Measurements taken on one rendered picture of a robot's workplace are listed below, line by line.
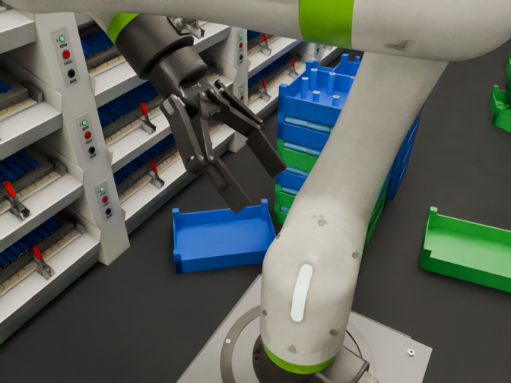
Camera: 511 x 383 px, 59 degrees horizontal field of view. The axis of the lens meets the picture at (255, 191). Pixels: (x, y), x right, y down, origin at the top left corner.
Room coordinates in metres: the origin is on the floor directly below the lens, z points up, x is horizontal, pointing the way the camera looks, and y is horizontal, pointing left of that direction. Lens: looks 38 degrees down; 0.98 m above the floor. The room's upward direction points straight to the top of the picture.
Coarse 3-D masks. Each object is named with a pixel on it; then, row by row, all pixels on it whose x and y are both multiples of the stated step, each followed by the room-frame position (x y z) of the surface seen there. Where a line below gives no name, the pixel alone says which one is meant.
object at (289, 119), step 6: (288, 120) 1.08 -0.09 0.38; (294, 120) 1.07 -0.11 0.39; (300, 120) 1.06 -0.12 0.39; (306, 120) 1.06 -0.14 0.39; (306, 126) 1.06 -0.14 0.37; (312, 126) 1.04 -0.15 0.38; (318, 126) 1.04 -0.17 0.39; (324, 126) 1.03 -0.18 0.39; (330, 126) 1.03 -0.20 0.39; (330, 132) 1.02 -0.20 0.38
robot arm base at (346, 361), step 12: (252, 360) 0.40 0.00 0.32; (264, 360) 0.38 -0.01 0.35; (336, 360) 0.37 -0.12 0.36; (348, 360) 0.37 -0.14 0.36; (360, 360) 0.37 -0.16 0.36; (264, 372) 0.37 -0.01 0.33; (276, 372) 0.36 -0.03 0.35; (288, 372) 0.36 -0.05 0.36; (324, 372) 0.35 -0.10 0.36; (336, 372) 0.35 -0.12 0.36; (348, 372) 0.35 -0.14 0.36; (360, 372) 0.35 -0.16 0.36
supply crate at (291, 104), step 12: (312, 60) 1.25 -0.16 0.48; (324, 72) 1.23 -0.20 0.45; (300, 84) 1.21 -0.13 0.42; (324, 84) 1.23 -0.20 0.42; (336, 84) 1.21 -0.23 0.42; (348, 84) 1.20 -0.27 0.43; (288, 96) 1.07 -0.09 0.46; (312, 96) 1.18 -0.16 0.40; (324, 96) 1.18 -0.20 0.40; (288, 108) 1.07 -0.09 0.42; (300, 108) 1.05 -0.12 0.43; (312, 108) 1.04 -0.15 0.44; (324, 108) 1.02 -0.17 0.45; (336, 108) 1.01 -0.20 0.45; (312, 120) 1.04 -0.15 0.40; (324, 120) 1.02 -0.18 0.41; (336, 120) 1.01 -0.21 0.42
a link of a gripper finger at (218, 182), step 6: (192, 162) 0.44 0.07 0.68; (198, 168) 0.44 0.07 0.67; (204, 168) 0.45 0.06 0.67; (210, 168) 0.45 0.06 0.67; (216, 168) 0.45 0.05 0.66; (210, 174) 0.45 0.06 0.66; (216, 174) 0.44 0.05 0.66; (210, 180) 0.44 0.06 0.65; (216, 180) 0.44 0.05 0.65; (222, 180) 0.44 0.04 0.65; (216, 186) 0.44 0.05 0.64; (222, 186) 0.44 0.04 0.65
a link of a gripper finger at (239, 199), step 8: (216, 160) 0.46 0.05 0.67; (224, 168) 0.45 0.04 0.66; (224, 176) 0.45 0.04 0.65; (232, 176) 0.45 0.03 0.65; (232, 184) 0.44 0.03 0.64; (224, 192) 0.44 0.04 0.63; (232, 192) 0.44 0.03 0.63; (240, 192) 0.44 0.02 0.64; (224, 200) 0.44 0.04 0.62; (232, 200) 0.44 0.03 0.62; (240, 200) 0.43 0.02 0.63; (248, 200) 0.43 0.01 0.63; (232, 208) 0.43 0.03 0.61; (240, 208) 0.43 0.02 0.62
